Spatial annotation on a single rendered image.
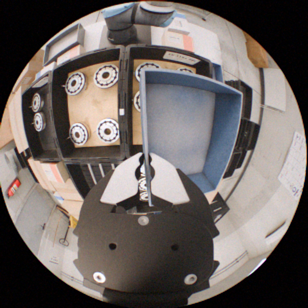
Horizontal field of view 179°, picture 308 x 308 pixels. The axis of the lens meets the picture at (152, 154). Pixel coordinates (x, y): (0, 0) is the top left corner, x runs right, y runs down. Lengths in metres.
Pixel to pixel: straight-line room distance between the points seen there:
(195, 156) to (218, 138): 0.07
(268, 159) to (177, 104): 2.98
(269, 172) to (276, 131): 1.00
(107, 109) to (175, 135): 0.31
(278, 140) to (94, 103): 3.11
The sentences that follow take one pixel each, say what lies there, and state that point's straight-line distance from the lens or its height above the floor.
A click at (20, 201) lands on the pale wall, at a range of 3.30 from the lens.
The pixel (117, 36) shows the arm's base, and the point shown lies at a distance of 0.57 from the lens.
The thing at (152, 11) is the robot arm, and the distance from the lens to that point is 0.44.
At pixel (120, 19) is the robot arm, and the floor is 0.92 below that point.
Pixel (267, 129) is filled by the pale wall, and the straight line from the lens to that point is 3.06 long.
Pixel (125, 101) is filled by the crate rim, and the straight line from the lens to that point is 0.32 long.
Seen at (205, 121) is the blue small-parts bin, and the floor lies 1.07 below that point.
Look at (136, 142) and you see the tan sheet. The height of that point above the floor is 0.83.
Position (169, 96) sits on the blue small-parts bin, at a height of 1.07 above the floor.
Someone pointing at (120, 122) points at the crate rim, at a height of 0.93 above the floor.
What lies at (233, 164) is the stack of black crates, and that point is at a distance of 1.53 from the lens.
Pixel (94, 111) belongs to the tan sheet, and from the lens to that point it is 0.44.
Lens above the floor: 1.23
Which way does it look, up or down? 60 degrees down
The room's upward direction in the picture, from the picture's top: 165 degrees clockwise
